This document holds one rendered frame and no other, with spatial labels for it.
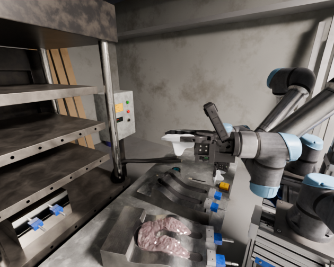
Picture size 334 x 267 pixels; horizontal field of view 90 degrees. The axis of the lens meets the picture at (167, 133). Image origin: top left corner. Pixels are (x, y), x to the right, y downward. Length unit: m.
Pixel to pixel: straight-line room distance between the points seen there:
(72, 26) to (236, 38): 2.46
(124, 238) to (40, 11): 1.03
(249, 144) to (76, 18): 0.96
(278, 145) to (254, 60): 2.54
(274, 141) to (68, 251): 1.02
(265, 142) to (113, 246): 0.75
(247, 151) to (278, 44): 2.58
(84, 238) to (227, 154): 0.89
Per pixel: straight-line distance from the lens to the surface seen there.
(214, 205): 1.09
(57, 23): 1.02
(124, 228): 0.97
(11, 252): 1.28
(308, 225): 0.89
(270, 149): 0.51
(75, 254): 1.09
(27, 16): 0.96
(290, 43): 2.98
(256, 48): 3.01
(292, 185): 1.36
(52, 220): 1.27
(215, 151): 0.50
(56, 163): 1.39
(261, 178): 0.56
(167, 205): 1.15
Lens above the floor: 1.63
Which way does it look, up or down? 20 degrees down
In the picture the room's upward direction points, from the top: straight up
